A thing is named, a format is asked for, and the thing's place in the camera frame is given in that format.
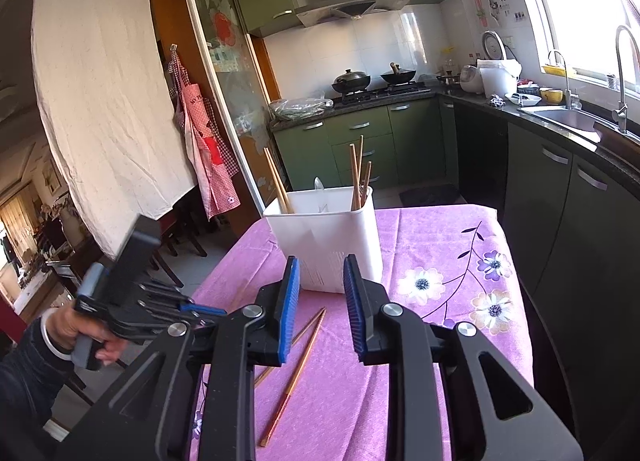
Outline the clear plastic bag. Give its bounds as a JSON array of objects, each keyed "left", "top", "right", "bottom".
[{"left": 269, "top": 97, "right": 334, "bottom": 122}]

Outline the purple floral tablecloth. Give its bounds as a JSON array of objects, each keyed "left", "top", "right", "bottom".
[{"left": 182, "top": 205, "right": 531, "bottom": 461}]

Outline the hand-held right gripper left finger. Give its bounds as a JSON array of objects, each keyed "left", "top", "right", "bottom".
[{"left": 60, "top": 256, "right": 301, "bottom": 461}]

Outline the dark kitchen base cabinet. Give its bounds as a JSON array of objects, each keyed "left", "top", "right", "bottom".
[{"left": 439, "top": 94, "right": 640, "bottom": 442}]

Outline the white hanging cloth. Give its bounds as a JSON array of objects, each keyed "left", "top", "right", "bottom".
[{"left": 30, "top": 0, "right": 198, "bottom": 259}]

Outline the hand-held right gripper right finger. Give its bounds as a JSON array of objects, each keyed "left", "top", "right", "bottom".
[{"left": 342, "top": 253, "right": 583, "bottom": 461}]

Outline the dark floor mat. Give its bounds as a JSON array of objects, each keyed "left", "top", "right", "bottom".
[{"left": 399, "top": 184, "right": 462, "bottom": 208}]

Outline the white bangle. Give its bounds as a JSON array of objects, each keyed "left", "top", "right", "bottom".
[{"left": 41, "top": 310, "right": 72, "bottom": 359}]

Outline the light bamboo chopstick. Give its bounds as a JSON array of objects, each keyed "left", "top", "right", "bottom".
[
  {"left": 267, "top": 154, "right": 296, "bottom": 214},
  {"left": 263, "top": 146, "right": 290, "bottom": 215},
  {"left": 356, "top": 135, "right": 365, "bottom": 211},
  {"left": 349, "top": 142, "right": 359, "bottom": 212}
]

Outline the tall chrome faucet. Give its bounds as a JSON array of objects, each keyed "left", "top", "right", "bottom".
[{"left": 611, "top": 24, "right": 640, "bottom": 135}]

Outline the red checked apron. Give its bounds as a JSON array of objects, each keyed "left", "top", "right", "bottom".
[{"left": 167, "top": 48, "right": 241, "bottom": 222}]

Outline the green kitchen base cabinet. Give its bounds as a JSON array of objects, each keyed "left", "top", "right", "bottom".
[{"left": 271, "top": 97, "right": 458, "bottom": 194}]

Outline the white rice cooker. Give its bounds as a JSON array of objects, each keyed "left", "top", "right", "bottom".
[{"left": 459, "top": 66, "right": 485, "bottom": 94}]

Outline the white plastic utensil holder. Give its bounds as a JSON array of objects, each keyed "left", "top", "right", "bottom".
[{"left": 262, "top": 185, "right": 385, "bottom": 294}]

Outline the person's left forearm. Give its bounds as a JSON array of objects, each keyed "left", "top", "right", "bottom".
[{"left": 0, "top": 318, "right": 76, "bottom": 447}]

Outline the small chrome faucet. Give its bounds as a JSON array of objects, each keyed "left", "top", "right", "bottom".
[{"left": 546, "top": 50, "right": 574, "bottom": 110}]

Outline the black lidded wok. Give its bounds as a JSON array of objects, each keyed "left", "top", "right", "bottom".
[{"left": 331, "top": 68, "right": 372, "bottom": 94}]

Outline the dark wooden chair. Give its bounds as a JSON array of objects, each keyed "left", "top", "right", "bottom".
[{"left": 147, "top": 191, "right": 211, "bottom": 287}]

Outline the black gas stove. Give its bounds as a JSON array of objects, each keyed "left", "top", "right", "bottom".
[{"left": 332, "top": 82, "right": 432, "bottom": 104}]

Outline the person's left hand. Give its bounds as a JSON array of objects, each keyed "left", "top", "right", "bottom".
[{"left": 42, "top": 303, "right": 130, "bottom": 367}]

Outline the kitchen window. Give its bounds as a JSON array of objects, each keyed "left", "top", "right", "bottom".
[{"left": 500, "top": 0, "right": 640, "bottom": 87}]

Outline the frosted glass sliding door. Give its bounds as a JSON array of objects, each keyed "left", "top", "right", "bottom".
[{"left": 179, "top": 0, "right": 283, "bottom": 222}]

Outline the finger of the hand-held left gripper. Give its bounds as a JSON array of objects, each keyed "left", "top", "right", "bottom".
[
  {"left": 142, "top": 302, "right": 229, "bottom": 337},
  {"left": 137, "top": 281, "right": 197, "bottom": 306}
]

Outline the black open wok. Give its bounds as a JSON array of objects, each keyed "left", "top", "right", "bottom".
[{"left": 380, "top": 62, "right": 417, "bottom": 87}]

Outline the steel kitchen sink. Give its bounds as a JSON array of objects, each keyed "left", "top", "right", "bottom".
[{"left": 518, "top": 106, "right": 603, "bottom": 134}]

